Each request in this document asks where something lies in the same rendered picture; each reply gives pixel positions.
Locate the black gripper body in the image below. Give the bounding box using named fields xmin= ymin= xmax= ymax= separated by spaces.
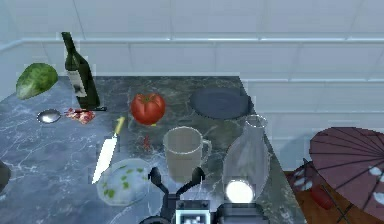
xmin=138 ymin=193 xmax=178 ymax=224

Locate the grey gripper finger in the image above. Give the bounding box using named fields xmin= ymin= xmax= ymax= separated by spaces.
xmin=147 ymin=166 xmax=170 ymax=198
xmin=175 ymin=166 xmax=206 ymax=198

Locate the pale grey mug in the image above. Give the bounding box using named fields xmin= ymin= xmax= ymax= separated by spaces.
xmin=162 ymin=126 xmax=213 ymax=184

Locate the green spotted pale plate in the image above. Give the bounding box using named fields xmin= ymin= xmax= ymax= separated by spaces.
xmin=96 ymin=158 xmax=155 ymax=207

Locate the clear glass vase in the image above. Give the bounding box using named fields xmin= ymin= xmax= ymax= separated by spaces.
xmin=222 ymin=114 xmax=271 ymax=205

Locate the red tomato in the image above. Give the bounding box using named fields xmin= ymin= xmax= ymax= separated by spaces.
xmin=130 ymin=92 xmax=167 ymax=126

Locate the dark grey round plate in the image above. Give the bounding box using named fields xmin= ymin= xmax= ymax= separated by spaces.
xmin=189 ymin=87 xmax=253 ymax=121

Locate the red speckled flat piece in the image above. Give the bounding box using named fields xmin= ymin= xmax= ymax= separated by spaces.
xmin=65 ymin=107 xmax=97 ymax=125

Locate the small dark red parasol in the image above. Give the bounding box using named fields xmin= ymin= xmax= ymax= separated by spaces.
xmin=286 ymin=158 xmax=355 ymax=224

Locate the silver spoon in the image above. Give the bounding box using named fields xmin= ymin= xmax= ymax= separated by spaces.
xmin=36 ymin=106 xmax=108 ymax=125

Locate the dark green wine bottle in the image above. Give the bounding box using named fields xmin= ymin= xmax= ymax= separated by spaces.
xmin=61 ymin=31 xmax=102 ymax=111

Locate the dark round object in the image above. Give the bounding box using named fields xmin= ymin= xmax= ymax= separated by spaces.
xmin=0 ymin=159 xmax=12 ymax=194

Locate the large dark red parasol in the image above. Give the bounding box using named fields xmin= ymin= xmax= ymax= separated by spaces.
xmin=308 ymin=126 xmax=384 ymax=222

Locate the yellow handled knife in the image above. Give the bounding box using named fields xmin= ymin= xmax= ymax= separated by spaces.
xmin=91 ymin=116 xmax=126 ymax=185

